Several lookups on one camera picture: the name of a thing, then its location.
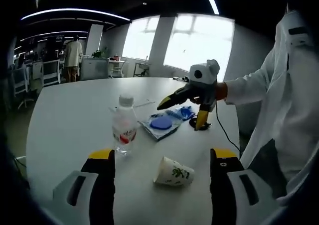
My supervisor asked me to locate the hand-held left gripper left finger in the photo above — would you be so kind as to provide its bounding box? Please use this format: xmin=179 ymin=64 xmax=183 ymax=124
xmin=52 ymin=148 xmax=116 ymax=225

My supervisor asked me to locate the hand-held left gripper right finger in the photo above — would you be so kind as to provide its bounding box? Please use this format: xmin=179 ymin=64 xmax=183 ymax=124
xmin=210 ymin=147 xmax=282 ymax=225

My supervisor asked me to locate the blue white plastic package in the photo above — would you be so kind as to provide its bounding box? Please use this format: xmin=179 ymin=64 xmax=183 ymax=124
xmin=138 ymin=105 xmax=196 ymax=142

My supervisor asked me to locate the white paper cup green print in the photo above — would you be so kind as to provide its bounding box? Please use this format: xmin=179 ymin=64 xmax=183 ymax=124
xmin=153 ymin=156 xmax=195 ymax=187

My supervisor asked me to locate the clear plastic water bottle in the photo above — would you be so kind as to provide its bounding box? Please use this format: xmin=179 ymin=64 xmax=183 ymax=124
xmin=111 ymin=94 xmax=140 ymax=157

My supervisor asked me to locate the white tabletop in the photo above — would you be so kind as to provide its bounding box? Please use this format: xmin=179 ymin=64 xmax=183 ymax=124
xmin=26 ymin=77 xmax=241 ymax=225

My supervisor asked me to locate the person's right hand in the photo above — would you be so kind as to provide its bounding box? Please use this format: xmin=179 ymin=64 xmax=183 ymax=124
xmin=189 ymin=82 xmax=228 ymax=105

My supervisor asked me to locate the white power strip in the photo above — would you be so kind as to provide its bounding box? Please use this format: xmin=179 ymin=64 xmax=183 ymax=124
xmin=109 ymin=99 xmax=157 ymax=111

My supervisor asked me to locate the wide window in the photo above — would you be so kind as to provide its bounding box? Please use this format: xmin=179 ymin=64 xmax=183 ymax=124
xmin=163 ymin=14 xmax=235 ymax=73

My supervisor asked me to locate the narrow window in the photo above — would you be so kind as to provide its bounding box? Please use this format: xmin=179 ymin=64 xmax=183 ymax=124
xmin=122 ymin=15 xmax=160 ymax=60

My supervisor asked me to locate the white cabinet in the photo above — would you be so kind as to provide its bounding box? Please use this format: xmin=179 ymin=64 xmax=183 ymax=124
xmin=81 ymin=57 xmax=110 ymax=81

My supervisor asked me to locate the person's white coat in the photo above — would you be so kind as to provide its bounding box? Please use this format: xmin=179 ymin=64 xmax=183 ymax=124
xmin=240 ymin=9 xmax=319 ymax=206

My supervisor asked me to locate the green potted plant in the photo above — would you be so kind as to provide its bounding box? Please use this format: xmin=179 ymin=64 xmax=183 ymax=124
xmin=91 ymin=48 xmax=108 ymax=59

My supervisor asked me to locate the long ceiling light strip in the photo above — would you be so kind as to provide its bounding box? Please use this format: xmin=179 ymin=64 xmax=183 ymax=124
xmin=21 ymin=8 xmax=132 ymax=21

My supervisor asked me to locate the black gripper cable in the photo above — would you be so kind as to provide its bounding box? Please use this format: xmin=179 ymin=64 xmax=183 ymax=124
xmin=214 ymin=103 xmax=241 ymax=152

